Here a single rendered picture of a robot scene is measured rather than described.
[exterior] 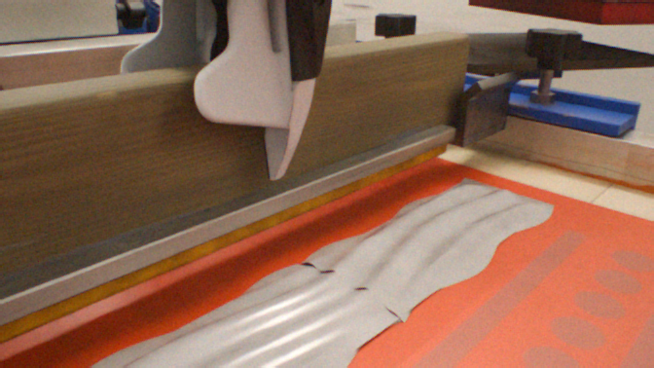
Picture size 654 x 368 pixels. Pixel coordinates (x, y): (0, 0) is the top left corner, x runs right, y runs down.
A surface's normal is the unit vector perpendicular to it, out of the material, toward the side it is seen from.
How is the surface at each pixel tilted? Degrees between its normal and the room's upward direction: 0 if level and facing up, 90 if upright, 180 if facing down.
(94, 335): 0
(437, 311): 0
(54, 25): 90
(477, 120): 90
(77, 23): 90
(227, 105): 82
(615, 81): 90
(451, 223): 33
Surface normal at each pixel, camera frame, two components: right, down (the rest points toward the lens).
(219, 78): 0.72, 0.15
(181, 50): 0.66, 0.42
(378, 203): 0.02, -0.92
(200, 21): -0.69, 0.27
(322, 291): 0.34, -0.64
